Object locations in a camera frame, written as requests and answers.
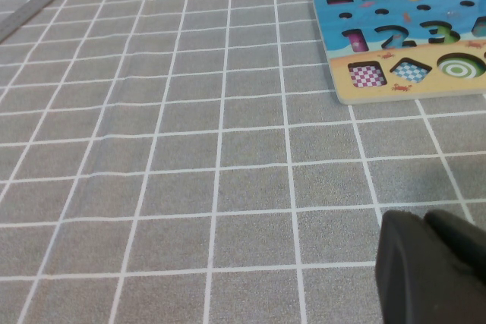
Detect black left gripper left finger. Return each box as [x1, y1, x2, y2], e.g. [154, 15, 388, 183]
[375, 209, 486, 324]

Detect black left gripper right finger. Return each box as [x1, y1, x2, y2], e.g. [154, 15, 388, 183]
[424, 209, 486, 283]

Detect wooden number puzzle board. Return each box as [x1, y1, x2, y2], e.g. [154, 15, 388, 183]
[313, 0, 486, 105]

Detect grey checked tablecloth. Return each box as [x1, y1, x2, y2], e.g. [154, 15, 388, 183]
[0, 0, 486, 324]

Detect grey metal strip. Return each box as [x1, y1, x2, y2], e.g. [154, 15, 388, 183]
[0, 0, 104, 43]

